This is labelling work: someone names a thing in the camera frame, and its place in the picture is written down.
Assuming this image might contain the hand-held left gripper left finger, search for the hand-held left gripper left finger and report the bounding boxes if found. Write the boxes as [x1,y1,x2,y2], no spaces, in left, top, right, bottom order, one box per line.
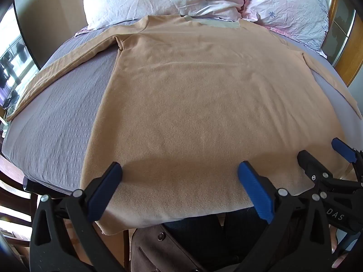
[29,162,125,272]

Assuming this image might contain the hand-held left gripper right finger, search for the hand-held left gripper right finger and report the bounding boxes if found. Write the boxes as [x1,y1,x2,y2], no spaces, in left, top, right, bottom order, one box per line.
[235,161,334,272]

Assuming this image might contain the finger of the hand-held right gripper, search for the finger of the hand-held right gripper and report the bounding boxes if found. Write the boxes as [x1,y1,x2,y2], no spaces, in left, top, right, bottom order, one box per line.
[331,138,363,165]
[297,150,342,194]

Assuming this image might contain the tan long-sleeve shirt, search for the tan long-sleeve shirt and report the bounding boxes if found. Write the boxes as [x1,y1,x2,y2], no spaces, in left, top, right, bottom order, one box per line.
[6,14,363,236]

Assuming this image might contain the hanging dark clothes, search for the hanging dark clothes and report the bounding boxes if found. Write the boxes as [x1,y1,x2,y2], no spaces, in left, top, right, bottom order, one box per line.
[0,42,27,89]

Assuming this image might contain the person's legs in dark jeans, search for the person's legs in dark jeans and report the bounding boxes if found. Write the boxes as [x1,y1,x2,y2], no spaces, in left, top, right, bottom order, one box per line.
[163,205,268,272]

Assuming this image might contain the brown buttoned jacket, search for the brown buttoned jacket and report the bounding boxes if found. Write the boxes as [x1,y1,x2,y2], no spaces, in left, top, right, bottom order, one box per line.
[130,227,209,272]

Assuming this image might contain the grey textured bedsheet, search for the grey textured bedsheet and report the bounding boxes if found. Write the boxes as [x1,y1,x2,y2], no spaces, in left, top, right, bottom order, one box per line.
[1,19,356,196]

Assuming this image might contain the dark wooden chair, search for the dark wooden chair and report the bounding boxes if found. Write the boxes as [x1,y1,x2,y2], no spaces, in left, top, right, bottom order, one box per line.
[0,154,39,261]

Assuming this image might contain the pink floral pillow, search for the pink floral pillow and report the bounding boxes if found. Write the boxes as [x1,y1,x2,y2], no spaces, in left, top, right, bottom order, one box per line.
[243,0,330,59]

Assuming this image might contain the wooden door frame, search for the wooden door frame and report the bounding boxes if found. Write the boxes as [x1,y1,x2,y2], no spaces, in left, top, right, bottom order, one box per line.
[326,0,363,88]

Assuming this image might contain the dark window frame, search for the dark window frame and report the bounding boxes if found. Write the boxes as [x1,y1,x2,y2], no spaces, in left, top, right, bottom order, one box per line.
[13,0,42,70]

